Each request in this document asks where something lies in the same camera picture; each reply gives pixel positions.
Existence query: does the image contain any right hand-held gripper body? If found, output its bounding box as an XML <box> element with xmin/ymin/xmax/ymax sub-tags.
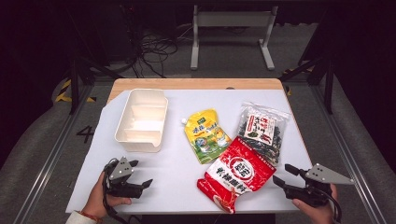
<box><xmin>284</xmin><ymin>162</ymin><xmax>356</xmax><ymax>208</ymax></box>

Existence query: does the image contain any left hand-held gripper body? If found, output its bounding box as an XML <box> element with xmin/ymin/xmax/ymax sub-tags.
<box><xmin>103</xmin><ymin>156</ymin><xmax>144</xmax><ymax>200</ymax></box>

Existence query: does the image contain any white divided plastic container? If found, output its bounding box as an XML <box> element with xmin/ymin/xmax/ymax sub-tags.
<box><xmin>114</xmin><ymin>88</ymin><xmax>169</xmax><ymax>154</ymax></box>

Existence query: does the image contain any red seasoning packet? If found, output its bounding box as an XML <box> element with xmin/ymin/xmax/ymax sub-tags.
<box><xmin>196</xmin><ymin>135</ymin><xmax>277</xmax><ymax>215</ymax></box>

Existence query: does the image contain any clear bag of dried seaweed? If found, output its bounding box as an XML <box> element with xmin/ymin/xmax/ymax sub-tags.
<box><xmin>236</xmin><ymin>101</ymin><xmax>290</xmax><ymax>168</ymax></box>

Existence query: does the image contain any yellow spouted pouch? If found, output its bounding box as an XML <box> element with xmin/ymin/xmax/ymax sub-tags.
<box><xmin>181</xmin><ymin>107</ymin><xmax>233</xmax><ymax>165</ymax></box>

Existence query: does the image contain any person's right hand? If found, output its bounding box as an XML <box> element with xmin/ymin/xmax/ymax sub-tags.
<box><xmin>291</xmin><ymin>183</ymin><xmax>339</xmax><ymax>224</ymax></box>

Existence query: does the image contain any person's left hand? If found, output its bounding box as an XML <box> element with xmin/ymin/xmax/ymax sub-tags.
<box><xmin>81</xmin><ymin>171</ymin><xmax>133</xmax><ymax>218</ymax></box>

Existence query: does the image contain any white table mat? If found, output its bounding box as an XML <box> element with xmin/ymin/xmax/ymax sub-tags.
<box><xmin>64</xmin><ymin>89</ymin><xmax>314</xmax><ymax>216</ymax></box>

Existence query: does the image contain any black metal stand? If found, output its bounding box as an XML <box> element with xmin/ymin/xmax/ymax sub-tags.
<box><xmin>66</xmin><ymin>55</ymin><xmax>125</xmax><ymax>116</ymax></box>
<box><xmin>277</xmin><ymin>55</ymin><xmax>336</xmax><ymax>116</ymax></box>

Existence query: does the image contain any yellow black hazard tape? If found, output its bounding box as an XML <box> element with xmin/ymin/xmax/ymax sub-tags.
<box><xmin>54</xmin><ymin>78</ymin><xmax>97</xmax><ymax>104</ymax></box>

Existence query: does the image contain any grey metal stand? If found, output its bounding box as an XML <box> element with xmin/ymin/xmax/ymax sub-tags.
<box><xmin>190</xmin><ymin>4</ymin><xmax>279</xmax><ymax>72</ymax></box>

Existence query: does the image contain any aluminium frame rail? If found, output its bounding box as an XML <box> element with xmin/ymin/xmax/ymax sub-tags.
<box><xmin>11</xmin><ymin>83</ymin><xmax>95</xmax><ymax>224</ymax></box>
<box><xmin>310</xmin><ymin>83</ymin><xmax>388</xmax><ymax>224</ymax></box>

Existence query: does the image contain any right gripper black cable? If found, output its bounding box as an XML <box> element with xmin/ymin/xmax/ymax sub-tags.
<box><xmin>321</xmin><ymin>188</ymin><xmax>343</xmax><ymax>224</ymax></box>

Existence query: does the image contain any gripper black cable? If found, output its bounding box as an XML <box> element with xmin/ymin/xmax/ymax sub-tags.
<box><xmin>102</xmin><ymin>164</ymin><xmax>134</xmax><ymax>224</ymax></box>
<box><xmin>321</xmin><ymin>188</ymin><xmax>343</xmax><ymax>224</ymax></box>

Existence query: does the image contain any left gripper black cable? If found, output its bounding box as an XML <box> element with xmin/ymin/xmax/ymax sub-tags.
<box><xmin>102</xmin><ymin>164</ymin><xmax>134</xmax><ymax>224</ymax></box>

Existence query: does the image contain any red bracelet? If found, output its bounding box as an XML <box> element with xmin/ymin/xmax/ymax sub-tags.
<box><xmin>78</xmin><ymin>210</ymin><xmax>104</xmax><ymax>224</ymax></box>

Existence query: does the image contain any tangle of black floor cables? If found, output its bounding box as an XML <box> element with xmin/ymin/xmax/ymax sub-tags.
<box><xmin>120</xmin><ymin>6</ymin><xmax>194</xmax><ymax>79</ymax></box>

